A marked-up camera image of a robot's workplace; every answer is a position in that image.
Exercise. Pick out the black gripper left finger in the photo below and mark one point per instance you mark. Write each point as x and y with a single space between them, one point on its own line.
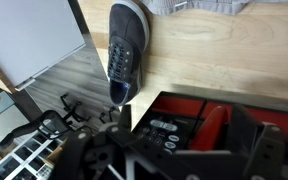
80 153

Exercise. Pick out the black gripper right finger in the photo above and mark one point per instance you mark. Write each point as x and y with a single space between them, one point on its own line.
270 156

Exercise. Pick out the red microwave door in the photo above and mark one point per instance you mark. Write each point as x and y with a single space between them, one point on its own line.
214 126

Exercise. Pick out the white glass door cabinet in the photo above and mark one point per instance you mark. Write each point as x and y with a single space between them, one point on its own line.
17 156

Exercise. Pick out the red black microwave body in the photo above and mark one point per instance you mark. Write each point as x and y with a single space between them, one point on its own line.
164 133

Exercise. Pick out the grey canvas shoe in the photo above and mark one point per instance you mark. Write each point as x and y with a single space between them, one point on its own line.
127 40

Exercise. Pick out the white board panel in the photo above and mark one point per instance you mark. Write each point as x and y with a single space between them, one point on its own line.
27 36

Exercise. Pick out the grey hoodie cloth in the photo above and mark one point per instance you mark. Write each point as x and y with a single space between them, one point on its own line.
200 5

